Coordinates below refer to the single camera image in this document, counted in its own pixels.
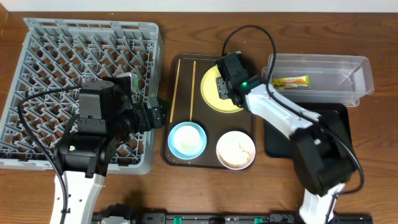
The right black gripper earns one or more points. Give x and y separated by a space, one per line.
222 88

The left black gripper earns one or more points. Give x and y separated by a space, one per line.
155 112

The white bowl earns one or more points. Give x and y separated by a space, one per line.
235 150

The white paper cup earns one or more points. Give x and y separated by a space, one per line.
186 138

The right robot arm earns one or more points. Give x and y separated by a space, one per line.
321 151

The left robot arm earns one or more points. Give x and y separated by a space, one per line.
107 115

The yellow plate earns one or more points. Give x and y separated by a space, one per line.
209 92

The dark brown serving tray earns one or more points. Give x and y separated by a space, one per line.
213 122

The light blue bowl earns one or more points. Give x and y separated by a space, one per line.
192 154

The right wooden chopstick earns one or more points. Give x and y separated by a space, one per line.
192 90

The wooden chopstick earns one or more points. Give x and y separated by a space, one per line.
175 92
192 90

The yellow snack wrapper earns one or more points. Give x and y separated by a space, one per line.
291 82

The left wooden chopstick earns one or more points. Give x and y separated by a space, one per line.
175 92

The black tray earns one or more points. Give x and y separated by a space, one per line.
278 146

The clear plastic bin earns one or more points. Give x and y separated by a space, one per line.
332 78

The grey plastic dish rack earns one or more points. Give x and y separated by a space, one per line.
58 55

